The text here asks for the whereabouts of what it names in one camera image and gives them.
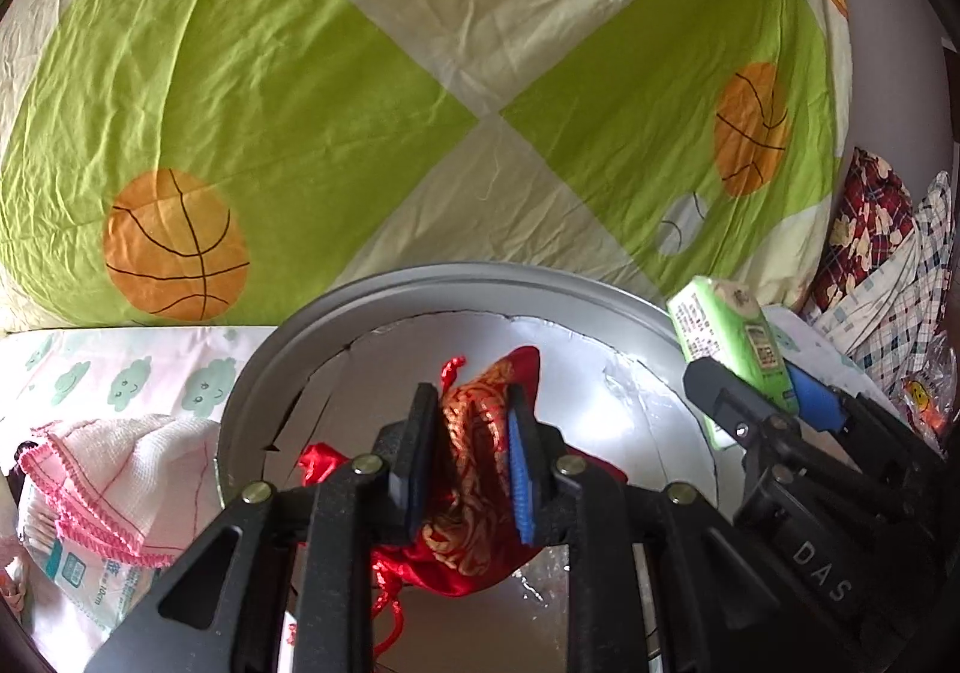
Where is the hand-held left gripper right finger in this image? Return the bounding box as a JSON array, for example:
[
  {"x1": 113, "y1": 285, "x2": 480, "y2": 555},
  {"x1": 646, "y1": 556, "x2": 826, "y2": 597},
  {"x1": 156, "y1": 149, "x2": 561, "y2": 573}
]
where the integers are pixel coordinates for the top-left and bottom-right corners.
[{"x1": 504, "y1": 382, "x2": 833, "y2": 673}]

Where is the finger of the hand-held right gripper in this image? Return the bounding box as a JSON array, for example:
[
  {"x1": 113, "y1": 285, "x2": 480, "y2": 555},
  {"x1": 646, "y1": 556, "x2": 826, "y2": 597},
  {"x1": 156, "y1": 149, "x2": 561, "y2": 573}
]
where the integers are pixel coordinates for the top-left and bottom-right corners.
[
  {"x1": 784, "y1": 359, "x2": 944, "y2": 488},
  {"x1": 682, "y1": 356, "x2": 808, "y2": 488}
]

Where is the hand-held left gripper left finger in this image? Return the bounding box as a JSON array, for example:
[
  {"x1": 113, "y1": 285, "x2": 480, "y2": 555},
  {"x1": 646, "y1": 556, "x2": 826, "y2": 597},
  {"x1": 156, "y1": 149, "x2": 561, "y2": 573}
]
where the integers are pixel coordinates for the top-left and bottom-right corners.
[{"x1": 82, "y1": 382, "x2": 441, "y2": 673}]

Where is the green tissue packet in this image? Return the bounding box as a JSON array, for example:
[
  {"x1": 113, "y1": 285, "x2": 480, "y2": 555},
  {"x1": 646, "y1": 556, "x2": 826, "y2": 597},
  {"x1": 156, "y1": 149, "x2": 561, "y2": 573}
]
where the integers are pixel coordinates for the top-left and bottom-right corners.
[{"x1": 666, "y1": 275, "x2": 800, "y2": 450}]

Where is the red embroidered drawstring pouch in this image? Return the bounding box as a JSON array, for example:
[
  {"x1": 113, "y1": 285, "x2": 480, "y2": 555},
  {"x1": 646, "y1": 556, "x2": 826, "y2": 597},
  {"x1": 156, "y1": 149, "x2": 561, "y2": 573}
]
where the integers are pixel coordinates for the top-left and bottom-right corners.
[{"x1": 296, "y1": 346, "x2": 627, "y2": 655}]

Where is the round metal tin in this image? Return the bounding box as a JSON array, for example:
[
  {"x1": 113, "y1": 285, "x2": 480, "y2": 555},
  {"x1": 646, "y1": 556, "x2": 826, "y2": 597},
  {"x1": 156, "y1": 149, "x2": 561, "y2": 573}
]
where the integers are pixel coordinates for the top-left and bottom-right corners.
[{"x1": 214, "y1": 260, "x2": 740, "y2": 673}]

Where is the white towel with pink trim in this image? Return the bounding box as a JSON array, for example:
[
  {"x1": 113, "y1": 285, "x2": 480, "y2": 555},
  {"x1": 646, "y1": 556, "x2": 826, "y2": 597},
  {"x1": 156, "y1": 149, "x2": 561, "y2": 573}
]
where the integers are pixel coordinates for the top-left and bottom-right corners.
[{"x1": 16, "y1": 414, "x2": 222, "y2": 569}]

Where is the clear plastic cotton pad packet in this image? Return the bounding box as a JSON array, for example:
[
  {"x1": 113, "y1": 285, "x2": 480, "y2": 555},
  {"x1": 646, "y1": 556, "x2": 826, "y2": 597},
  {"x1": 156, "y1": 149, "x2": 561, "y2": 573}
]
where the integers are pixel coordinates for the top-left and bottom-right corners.
[{"x1": 19, "y1": 493, "x2": 162, "y2": 633}]

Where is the orange smiley snack packet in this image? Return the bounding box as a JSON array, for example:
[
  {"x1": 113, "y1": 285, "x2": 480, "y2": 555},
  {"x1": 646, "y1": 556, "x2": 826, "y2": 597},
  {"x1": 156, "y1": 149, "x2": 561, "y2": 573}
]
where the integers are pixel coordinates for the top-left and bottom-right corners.
[{"x1": 896, "y1": 335, "x2": 960, "y2": 449}]

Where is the checkered cloth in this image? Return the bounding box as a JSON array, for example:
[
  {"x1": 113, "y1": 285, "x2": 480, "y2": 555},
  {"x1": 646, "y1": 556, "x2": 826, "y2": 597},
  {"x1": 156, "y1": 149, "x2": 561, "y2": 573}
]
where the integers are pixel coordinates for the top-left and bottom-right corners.
[{"x1": 814, "y1": 170, "x2": 960, "y2": 396}]

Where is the red patterned cloth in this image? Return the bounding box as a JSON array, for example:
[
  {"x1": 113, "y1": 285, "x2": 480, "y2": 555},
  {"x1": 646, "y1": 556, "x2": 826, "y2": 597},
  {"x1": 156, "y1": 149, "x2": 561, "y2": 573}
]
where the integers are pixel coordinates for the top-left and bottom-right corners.
[{"x1": 810, "y1": 148, "x2": 920, "y2": 329}]

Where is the cloud print bed sheet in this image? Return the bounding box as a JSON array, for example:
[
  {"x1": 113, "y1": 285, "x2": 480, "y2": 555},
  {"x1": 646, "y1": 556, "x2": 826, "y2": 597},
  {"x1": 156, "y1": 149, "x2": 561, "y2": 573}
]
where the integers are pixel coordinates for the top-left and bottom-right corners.
[{"x1": 0, "y1": 304, "x2": 890, "y2": 651}]

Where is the green basketball print bedsheet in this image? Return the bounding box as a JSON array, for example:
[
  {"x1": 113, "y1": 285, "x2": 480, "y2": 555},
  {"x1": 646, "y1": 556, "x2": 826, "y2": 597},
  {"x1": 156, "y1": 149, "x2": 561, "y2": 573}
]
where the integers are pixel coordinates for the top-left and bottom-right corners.
[{"x1": 0, "y1": 0, "x2": 856, "y2": 333}]

